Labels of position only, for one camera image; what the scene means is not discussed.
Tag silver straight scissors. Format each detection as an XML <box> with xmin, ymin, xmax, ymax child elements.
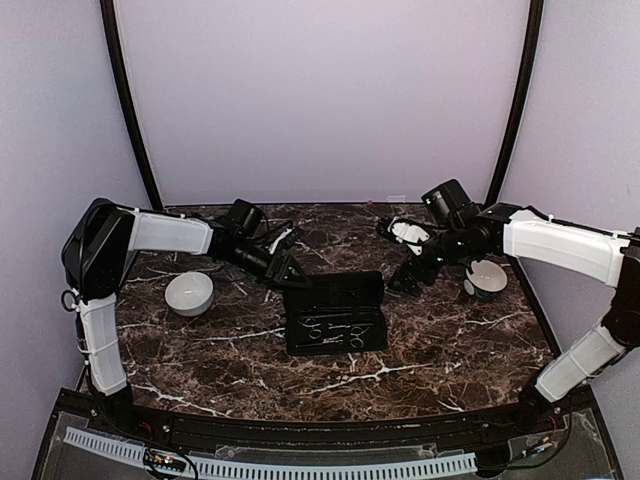
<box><xmin>298</xmin><ymin>318</ymin><xmax>323</xmax><ymax>341</ymax></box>

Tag left black frame post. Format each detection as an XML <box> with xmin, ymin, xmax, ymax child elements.
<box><xmin>99</xmin><ymin>0</ymin><xmax>164</xmax><ymax>210</ymax></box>

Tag silver thinning scissors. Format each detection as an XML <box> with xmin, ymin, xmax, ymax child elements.
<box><xmin>322</xmin><ymin>323</ymin><xmax>372</xmax><ymax>349</ymax></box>

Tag white ceramic bowl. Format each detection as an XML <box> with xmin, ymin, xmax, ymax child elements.
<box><xmin>164</xmin><ymin>272</ymin><xmax>214</xmax><ymax>317</ymax></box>

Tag right black frame post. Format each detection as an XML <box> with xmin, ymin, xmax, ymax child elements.
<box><xmin>485</xmin><ymin>0</ymin><xmax>545</xmax><ymax>206</ymax></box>

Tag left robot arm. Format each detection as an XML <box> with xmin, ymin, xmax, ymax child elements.
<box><xmin>61</xmin><ymin>198</ymin><xmax>312</xmax><ymax>397</ymax></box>

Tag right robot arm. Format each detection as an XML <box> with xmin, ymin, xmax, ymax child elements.
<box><xmin>376</xmin><ymin>179</ymin><xmax>639</xmax><ymax>434</ymax></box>

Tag white slotted cable duct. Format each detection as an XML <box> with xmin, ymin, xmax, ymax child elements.
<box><xmin>63</xmin><ymin>427</ymin><xmax>478</xmax><ymax>479</ymax></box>

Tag teal white cup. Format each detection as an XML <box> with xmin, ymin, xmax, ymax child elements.
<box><xmin>463</xmin><ymin>260</ymin><xmax>508</xmax><ymax>302</ymax></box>

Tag black frame post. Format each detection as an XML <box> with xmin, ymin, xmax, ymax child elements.
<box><xmin>485</xmin><ymin>0</ymin><xmax>545</xmax><ymax>206</ymax></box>
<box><xmin>99</xmin><ymin>0</ymin><xmax>164</xmax><ymax>210</ymax></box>

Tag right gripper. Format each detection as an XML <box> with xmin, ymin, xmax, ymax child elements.
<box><xmin>388</xmin><ymin>224</ymin><xmax>469</xmax><ymax>296</ymax></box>

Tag black front rail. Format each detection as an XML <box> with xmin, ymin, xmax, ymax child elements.
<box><xmin>54</xmin><ymin>387</ymin><xmax>596</xmax><ymax>454</ymax></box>

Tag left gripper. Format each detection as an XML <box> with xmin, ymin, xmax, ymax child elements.
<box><xmin>223</xmin><ymin>239</ymin><xmax>313</xmax><ymax>291</ymax></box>

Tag black zippered tool case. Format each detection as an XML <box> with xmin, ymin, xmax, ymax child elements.
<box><xmin>283</xmin><ymin>270</ymin><xmax>388</xmax><ymax>356</ymax></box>

